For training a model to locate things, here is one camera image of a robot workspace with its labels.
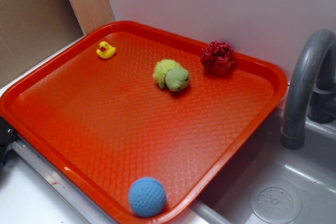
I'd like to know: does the green plush turtle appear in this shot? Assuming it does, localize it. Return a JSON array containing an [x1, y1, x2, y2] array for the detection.
[[152, 59, 191, 92]]

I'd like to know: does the black clamp at left edge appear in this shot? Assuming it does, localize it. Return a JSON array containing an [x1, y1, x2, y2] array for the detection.
[[0, 116, 17, 169]]

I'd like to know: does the brown cardboard panel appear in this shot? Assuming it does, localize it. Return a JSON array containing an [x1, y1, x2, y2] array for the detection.
[[1, 0, 83, 87]]

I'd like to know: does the orange plastic tray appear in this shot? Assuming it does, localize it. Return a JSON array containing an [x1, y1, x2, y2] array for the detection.
[[1, 21, 287, 223]]

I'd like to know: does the grey toy faucet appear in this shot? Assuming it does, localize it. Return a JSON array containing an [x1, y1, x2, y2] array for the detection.
[[281, 29, 335, 150]]

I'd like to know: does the blue foam ball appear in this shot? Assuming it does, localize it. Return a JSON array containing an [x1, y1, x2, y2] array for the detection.
[[128, 177, 167, 218]]

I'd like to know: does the yellow rubber duck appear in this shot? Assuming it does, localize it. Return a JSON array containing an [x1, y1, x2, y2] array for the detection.
[[96, 41, 117, 59]]

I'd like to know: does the aluminium rail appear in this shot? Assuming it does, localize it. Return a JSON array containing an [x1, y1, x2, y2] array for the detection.
[[11, 135, 116, 223]]

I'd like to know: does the grey toy sink basin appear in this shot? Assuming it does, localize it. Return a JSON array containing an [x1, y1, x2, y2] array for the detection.
[[191, 110, 335, 224]]

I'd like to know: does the red crumpled paper ball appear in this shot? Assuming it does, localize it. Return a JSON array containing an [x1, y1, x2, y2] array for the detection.
[[200, 41, 235, 76]]

